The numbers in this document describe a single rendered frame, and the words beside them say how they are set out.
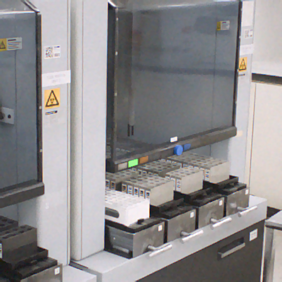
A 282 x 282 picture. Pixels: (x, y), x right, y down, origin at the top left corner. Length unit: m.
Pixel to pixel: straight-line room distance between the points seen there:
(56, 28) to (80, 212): 0.49
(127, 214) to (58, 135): 0.33
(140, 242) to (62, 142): 0.38
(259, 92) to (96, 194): 2.59
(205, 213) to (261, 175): 2.30
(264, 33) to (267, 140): 0.71
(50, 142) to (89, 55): 0.24
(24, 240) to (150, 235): 0.41
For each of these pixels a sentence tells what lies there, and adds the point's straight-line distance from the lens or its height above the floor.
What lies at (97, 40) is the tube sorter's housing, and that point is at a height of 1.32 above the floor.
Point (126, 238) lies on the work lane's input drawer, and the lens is 2.09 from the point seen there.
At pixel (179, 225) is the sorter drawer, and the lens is 2.23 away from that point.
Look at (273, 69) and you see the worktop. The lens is 4.48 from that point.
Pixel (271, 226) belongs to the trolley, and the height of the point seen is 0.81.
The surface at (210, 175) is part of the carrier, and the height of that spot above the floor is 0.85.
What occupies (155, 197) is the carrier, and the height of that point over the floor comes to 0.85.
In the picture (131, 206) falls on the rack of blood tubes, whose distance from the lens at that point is 2.10.
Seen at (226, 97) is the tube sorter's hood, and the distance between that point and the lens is 2.45.
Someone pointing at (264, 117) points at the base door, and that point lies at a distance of 4.53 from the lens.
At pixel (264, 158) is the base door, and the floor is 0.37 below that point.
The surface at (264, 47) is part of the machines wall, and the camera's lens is 4.86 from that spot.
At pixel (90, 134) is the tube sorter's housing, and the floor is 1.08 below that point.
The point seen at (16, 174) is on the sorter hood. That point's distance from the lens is 1.81.
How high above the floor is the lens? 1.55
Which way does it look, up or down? 15 degrees down
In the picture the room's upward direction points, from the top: 2 degrees clockwise
